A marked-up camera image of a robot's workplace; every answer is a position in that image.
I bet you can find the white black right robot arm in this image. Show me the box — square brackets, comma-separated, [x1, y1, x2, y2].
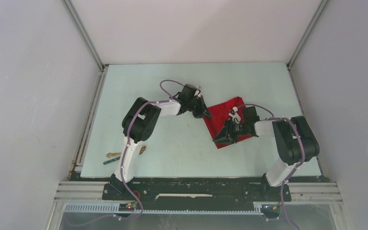
[213, 103, 320, 200]

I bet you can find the red cloth napkin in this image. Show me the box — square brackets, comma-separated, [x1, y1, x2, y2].
[204, 96, 253, 149]

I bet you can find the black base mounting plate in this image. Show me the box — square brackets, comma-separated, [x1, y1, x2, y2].
[102, 177, 291, 211]

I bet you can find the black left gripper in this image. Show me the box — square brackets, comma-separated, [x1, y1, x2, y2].
[186, 95, 212, 118]

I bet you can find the aluminium corner frame post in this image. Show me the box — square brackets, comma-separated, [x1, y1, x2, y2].
[61, 0, 105, 71]
[287, 0, 330, 70]

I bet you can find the wooden fork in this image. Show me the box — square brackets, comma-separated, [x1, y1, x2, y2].
[106, 145, 147, 158]

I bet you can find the aluminium front rail frame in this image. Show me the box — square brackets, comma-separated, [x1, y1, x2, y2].
[55, 181, 343, 205]

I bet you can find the aluminium corner frame post right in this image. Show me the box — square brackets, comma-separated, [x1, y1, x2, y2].
[287, 0, 330, 70]

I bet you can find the aluminium corner frame post left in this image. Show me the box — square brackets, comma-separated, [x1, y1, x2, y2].
[61, 0, 105, 71]

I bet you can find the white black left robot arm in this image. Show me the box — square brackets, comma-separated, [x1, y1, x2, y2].
[113, 84, 212, 200]

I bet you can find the grey slotted cable duct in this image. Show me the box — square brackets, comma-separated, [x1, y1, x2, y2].
[63, 203, 263, 215]

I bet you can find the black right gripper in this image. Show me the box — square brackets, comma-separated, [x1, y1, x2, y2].
[213, 118, 249, 144]

